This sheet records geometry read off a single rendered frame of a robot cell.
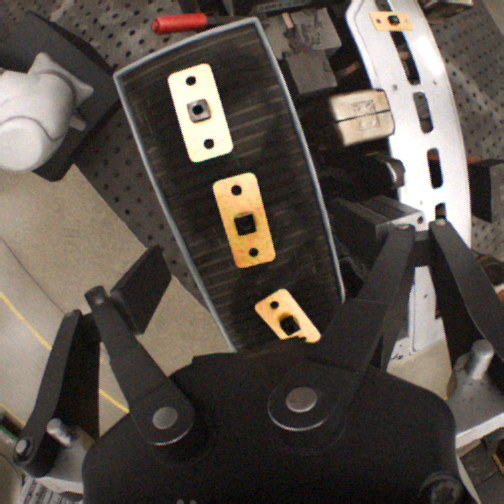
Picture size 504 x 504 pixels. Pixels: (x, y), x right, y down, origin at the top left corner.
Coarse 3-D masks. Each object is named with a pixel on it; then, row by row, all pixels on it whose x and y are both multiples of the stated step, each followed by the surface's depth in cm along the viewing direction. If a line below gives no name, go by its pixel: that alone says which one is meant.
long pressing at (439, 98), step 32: (352, 0) 26; (416, 0) 25; (352, 32) 28; (384, 32) 28; (416, 32) 27; (384, 64) 30; (416, 64) 30; (448, 96) 31; (416, 128) 34; (448, 128) 34; (416, 160) 36; (448, 160) 36; (416, 192) 38; (448, 192) 38; (416, 288) 45; (416, 320) 48; (416, 352) 53
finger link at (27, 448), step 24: (72, 312) 11; (72, 336) 9; (48, 360) 8; (72, 360) 8; (96, 360) 11; (48, 384) 6; (72, 384) 7; (96, 384) 9; (48, 408) 5; (72, 408) 6; (96, 408) 8; (24, 432) 4; (96, 432) 7; (24, 456) 4; (48, 456) 4
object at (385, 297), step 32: (384, 256) 9; (384, 288) 7; (352, 320) 6; (384, 320) 6; (320, 352) 5; (352, 352) 5; (384, 352) 6; (288, 384) 4; (320, 384) 4; (352, 384) 4; (288, 416) 4; (320, 416) 3
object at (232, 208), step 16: (240, 176) 22; (224, 192) 22; (256, 192) 22; (224, 208) 23; (240, 208) 23; (256, 208) 23; (224, 224) 23; (240, 224) 23; (256, 224) 23; (240, 240) 24; (256, 240) 24; (240, 256) 25; (256, 256) 25; (272, 256) 25
